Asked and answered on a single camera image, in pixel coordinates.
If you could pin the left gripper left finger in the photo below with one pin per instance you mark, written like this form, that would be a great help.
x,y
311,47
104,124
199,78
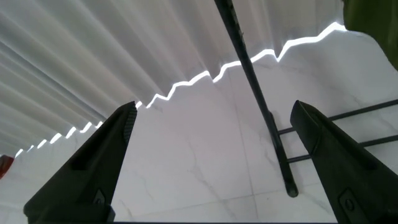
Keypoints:
x,y
87,174

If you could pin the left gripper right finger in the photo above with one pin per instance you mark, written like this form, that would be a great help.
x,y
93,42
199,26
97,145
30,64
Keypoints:
x,y
351,180

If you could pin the green short-sleeved shirt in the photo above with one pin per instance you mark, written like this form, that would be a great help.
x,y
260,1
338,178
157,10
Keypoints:
x,y
373,18

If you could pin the black clothes rack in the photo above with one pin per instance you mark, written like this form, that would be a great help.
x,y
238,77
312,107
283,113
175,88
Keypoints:
x,y
248,68

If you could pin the white curtain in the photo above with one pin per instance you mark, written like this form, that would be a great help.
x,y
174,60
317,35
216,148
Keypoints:
x,y
93,46

